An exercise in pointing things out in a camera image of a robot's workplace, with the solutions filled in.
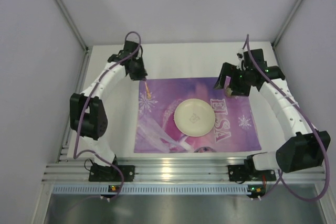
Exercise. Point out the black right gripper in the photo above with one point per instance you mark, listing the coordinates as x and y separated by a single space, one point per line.
237 87

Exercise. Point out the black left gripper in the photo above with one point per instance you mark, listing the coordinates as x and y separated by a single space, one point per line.
138 74

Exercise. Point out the small metal cup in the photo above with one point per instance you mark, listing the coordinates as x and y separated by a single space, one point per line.
228 92

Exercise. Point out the gold spoon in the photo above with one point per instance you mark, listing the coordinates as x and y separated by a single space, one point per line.
148 93

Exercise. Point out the cream round plate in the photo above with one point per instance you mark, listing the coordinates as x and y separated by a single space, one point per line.
194 117

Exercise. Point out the purple Elsa placemat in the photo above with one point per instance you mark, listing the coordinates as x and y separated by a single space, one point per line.
156 131

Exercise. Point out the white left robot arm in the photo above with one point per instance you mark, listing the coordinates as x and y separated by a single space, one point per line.
88 117

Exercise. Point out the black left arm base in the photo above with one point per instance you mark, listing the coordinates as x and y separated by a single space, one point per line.
109 174

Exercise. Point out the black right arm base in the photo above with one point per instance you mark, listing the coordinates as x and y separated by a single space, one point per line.
240 174

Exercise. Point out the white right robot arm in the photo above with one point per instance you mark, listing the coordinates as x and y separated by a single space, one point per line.
301 149

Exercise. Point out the aluminium mounting rail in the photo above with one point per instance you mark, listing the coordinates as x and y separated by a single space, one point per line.
161 170

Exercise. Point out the white slotted cable duct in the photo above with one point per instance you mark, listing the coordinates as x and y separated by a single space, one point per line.
158 189

